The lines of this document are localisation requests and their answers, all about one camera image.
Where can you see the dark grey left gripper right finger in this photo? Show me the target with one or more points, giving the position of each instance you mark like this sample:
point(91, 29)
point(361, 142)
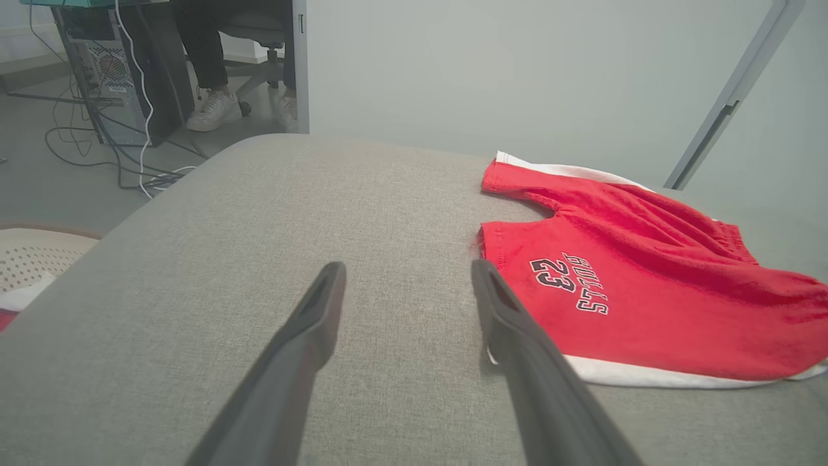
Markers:
point(550, 408)

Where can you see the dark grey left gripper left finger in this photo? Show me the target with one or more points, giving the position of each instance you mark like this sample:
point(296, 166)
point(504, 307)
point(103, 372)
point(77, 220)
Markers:
point(278, 401)

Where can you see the red Bulls 23 shorts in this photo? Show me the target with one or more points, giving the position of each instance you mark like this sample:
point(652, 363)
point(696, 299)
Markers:
point(679, 304)

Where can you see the white red garment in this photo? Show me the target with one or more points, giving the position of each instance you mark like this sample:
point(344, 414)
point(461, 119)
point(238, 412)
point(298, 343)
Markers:
point(16, 301)

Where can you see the white perforated laundry basket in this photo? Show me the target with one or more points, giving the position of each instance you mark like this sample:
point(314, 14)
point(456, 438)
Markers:
point(39, 255)

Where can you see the white sneaker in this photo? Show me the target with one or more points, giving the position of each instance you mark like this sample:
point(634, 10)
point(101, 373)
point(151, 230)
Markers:
point(213, 111)
point(288, 113)

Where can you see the white partition panel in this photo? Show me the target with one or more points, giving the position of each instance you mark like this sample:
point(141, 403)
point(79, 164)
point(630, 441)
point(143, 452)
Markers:
point(795, 116)
point(485, 71)

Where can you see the person legs black trousers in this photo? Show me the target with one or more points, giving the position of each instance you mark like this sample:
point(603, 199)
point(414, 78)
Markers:
point(207, 45)

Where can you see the black computer tower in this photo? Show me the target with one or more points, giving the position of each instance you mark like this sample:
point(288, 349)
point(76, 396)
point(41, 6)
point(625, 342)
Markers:
point(110, 71)

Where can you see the grey office chair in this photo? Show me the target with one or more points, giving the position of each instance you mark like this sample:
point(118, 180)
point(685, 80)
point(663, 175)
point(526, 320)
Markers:
point(255, 29)

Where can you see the grey partition post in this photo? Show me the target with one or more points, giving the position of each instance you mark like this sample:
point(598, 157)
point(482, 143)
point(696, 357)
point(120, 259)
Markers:
point(301, 65)
point(737, 84)

